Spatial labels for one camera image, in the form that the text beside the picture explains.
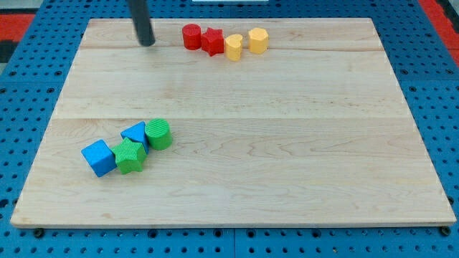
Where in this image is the wooden board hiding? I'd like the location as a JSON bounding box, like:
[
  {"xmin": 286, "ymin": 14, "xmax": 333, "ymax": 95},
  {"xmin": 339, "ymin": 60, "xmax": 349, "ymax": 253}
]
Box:
[{"xmin": 11, "ymin": 18, "xmax": 456, "ymax": 229}]

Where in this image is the green cylinder block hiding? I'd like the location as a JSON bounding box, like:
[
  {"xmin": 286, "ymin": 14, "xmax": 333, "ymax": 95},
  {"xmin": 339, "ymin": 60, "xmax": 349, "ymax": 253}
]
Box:
[{"xmin": 144, "ymin": 118, "xmax": 173, "ymax": 151}]

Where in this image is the yellow heart block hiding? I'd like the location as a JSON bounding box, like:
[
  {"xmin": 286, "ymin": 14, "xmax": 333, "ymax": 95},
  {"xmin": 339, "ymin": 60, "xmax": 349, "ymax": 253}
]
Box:
[{"xmin": 224, "ymin": 34, "xmax": 243, "ymax": 62}]

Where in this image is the red star block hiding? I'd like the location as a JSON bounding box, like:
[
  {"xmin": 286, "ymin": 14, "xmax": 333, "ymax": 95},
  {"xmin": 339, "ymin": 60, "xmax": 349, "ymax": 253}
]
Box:
[{"xmin": 201, "ymin": 27, "xmax": 224, "ymax": 56}]

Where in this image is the blue triangle block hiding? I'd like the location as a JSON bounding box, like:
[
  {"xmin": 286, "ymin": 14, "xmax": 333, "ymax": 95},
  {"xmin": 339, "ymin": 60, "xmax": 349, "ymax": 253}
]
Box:
[{"xmin": 120, "ymin": 121, "xmax": 149, "ymax": 154}]

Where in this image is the yellow hexagon block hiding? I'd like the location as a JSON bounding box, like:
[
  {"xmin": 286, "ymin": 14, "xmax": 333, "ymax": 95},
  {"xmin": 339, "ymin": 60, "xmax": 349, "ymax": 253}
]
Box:
[{"xmin": 248, "ymin": 27, "xmax": 269, "ymax": 54}]

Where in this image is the red cylinder block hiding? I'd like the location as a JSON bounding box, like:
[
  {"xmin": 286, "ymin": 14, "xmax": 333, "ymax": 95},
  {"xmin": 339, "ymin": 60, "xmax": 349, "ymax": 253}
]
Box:
[{"xmin": 182, "ymin": 24, "xmax": 202, "ymax": 50}]

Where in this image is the green star block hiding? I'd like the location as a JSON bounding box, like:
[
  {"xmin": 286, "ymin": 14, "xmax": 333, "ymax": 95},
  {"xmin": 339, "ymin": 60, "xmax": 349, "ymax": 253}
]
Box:
[{"xmin": 111, "ymin": 138, "xmax": 147, "ymax": 174}]

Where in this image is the blue cube block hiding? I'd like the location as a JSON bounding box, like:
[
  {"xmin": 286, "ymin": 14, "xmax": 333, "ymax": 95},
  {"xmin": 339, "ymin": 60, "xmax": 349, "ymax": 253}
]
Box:
[{"xmin": 81, "ymin": 140, "xmax": 117, "ymax": 177}]

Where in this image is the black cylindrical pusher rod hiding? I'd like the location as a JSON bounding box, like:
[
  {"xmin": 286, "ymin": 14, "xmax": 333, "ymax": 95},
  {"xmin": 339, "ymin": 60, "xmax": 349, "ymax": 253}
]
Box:
[{"xmin": 127, "ymin": 0, "xmax": 156, "ymax": 47}]

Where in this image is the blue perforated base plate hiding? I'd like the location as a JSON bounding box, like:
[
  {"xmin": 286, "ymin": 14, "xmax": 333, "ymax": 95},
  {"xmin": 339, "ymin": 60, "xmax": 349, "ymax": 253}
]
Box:
[{"xmin": 1, "ymin": 1, "xmax": 458, "ymax": 257}]

